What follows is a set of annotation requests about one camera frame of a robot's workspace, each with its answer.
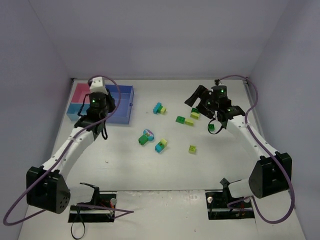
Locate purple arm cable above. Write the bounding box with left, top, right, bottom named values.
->
left=214, top=74, right=296, bottom=224
left=3, top=74, right=135, bottom=225

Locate green four-stud lego brick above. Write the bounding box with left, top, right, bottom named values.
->
left=175, top=116, right=186, bottom=124

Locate green lego brick with number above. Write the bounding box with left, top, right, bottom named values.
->
left=138, top=134, right=149, bottom=146

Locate lime square lego brick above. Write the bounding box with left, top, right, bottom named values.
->
left=188, top=145, right=197, bottom=154

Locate light blue plastic tray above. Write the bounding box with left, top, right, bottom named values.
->
left=66, top=103, right=90, bottom=122

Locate cyan long lego brick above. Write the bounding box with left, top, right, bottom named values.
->
left=153, top=102, right=162, bottom=114

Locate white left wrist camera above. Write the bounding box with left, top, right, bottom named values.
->
left=89, top=76, right=107, bottom=94

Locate pink plastic tray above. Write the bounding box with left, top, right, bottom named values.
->
left=71, top=83, right=90, bottom=104

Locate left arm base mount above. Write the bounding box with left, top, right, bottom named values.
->
left=67, top=182, right=118, bottom=240

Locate cyan flower-face lego piece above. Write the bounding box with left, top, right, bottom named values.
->
left=143, top=129, right=155, bottom=141

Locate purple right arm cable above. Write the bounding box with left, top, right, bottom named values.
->
left=214, top=74, right=296, bottom=224

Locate purple-blue plastic tray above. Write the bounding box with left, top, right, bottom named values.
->
left=106, top=85, right=134, bottom=125

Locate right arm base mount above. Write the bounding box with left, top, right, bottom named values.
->
left=205, top=178, right=255, bottom=220

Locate dark green square lego brick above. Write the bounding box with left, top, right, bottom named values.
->
left=208, top=124, right=215, bottom=132

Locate lime sloped lego brick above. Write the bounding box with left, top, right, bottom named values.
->
left=184, top=118, right=194, bottom=126
left=190, top=112, right=200, bottom=120

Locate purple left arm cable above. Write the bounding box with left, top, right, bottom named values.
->
left=3, top=74, right=135, bottom=225

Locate lime lego brick on stack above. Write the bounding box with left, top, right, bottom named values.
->
left=160, top=106, right=167, bottom=115

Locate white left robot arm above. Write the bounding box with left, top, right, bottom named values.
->
left=26, top=90, right=116, bottom=214

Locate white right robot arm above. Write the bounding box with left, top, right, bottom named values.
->
left=184, top=85, right=293, bottom=199

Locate cyan lego brick of trio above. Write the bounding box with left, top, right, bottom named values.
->
left=154, top=142, right=165, bottom=153

